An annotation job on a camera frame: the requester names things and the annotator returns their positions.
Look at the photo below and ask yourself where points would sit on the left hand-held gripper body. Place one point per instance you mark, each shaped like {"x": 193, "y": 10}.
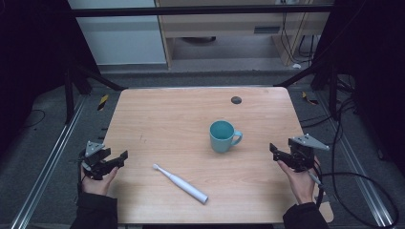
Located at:
{"x": 94, "y": 155}

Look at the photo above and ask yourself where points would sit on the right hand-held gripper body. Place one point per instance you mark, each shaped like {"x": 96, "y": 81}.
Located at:
{"x": 303, "y": 152}

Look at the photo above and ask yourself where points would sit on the person's left hand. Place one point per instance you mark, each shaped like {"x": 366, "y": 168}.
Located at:
{"x": 98, "y": 185}

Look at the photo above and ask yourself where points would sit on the person's right hand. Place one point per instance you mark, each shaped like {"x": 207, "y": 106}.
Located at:
{"x": 299, "y": 184}

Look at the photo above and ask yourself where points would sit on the yellow black striped tape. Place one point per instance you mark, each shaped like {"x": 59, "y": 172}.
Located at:
{"x": 309, "y": 98}
{"x": 102, "y": 102}

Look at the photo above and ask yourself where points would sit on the teal mug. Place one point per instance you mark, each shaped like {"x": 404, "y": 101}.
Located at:
{"x": 222, "y": 136}

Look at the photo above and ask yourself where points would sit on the black metal stand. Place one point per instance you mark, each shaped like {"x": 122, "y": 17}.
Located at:
{"x": 68, "y": 95}
{"x": 333, "y": 92}

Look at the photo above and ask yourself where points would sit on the white electric toothbrush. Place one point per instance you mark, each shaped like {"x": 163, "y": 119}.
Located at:
{"x": 182, "y": 184}

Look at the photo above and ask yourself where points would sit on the small white floor object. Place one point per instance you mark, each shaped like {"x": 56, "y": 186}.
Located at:
{"x": 296, "y": 66}

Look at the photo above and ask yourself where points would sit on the dark curtain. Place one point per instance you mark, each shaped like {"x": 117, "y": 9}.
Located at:
{"x": 372, "y": 63}
{"x": 31, "y": 63}

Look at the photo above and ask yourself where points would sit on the white cabinet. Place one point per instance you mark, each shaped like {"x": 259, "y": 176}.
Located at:
{"x": 121, "y": 38}

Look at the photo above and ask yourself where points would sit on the light wooden desk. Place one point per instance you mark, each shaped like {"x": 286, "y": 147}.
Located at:
{"x": 223, "y": 24}

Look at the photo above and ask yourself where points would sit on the black horizontal bar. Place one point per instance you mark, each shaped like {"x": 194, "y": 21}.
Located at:
{"x": 191, "y": 11}

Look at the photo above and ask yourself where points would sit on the aluminium floor rail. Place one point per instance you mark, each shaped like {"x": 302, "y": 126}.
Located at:
{"x": 359, "y": 171}
{"x": 47, "y": 165}

